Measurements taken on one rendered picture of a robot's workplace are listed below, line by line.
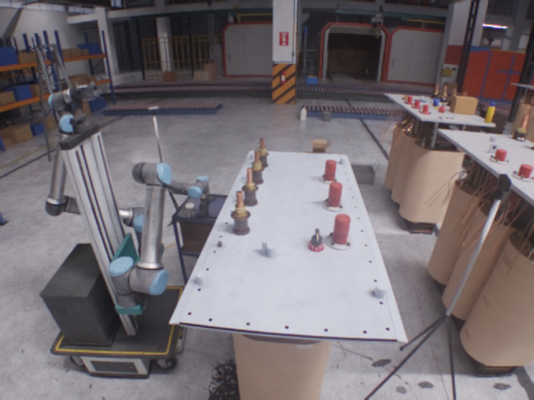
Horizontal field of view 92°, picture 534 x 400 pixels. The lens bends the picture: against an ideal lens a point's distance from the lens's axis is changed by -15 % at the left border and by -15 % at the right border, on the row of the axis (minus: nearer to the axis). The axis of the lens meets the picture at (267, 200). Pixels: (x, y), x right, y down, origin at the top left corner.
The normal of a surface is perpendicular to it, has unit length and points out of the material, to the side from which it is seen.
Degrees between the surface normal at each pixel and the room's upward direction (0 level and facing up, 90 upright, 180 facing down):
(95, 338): 90
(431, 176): 90
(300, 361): 90
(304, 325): 0
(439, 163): 90
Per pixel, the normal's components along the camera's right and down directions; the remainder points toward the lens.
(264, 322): 0.00, -0.88
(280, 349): -0.11, 0.47
